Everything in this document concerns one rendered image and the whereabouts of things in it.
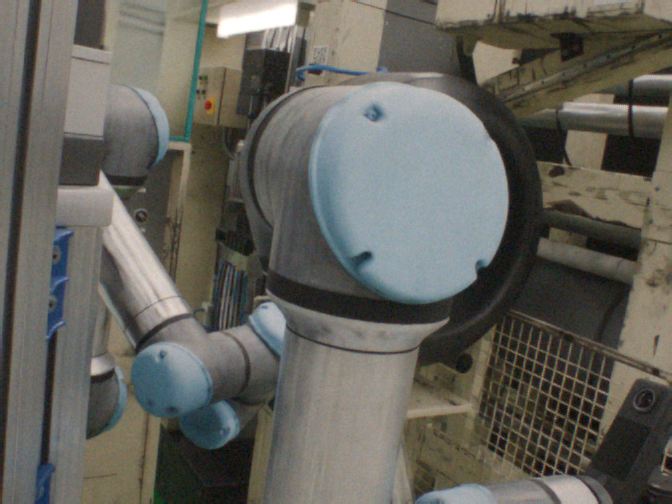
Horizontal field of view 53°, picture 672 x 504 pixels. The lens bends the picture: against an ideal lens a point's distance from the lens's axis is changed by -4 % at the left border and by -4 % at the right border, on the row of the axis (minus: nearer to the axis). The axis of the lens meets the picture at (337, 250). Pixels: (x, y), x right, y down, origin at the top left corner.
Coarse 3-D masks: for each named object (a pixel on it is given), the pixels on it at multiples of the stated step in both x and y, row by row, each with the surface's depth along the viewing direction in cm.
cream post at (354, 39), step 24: (336, 0) 160; (360, 0) 160; (384, 0) 163; (336, 24) 159; (360, 24) 162; (312, 48) 168; (336, 48) 160; (360, 48) 163; (264, 408) 181; (264, 432) 180; (264, 456) 180
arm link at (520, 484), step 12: (528, 480) 56; (432, 492) 53; (444, 492) 52; (456, 492) 52; (468, 492) 53; (480, 492) 53; (492, 492) 53; (504, 492) 53; (516, 492) 54; (528, 492) 54; (540, 492) 54; (552, 492) 55
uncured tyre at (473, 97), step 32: (480, 96) 134; (512, 128) 138; (512, 160) 141; (512, 192) 158; (512, 224) 159; (512, 256) 148; (480, 288) 161; (512, 288) 147; (448, 320) 160; (480, 320) 144; (448, 352) 142
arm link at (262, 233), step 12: (288, 96) 51; (264, 108) 49; (252, 132) 48; (240, 168) 50; (240, 180) 50; (252, 204) 49; (252, 216) 51; (252, 228) 54; (264, 228) 51; (264, 240) 53; (264, 252) 54; (264, 264) 55; (396, 468) 60; (408, 468) 62; (396, 480) 61; (408, 480) 62; (396, 492) 61; (408, 492) 62
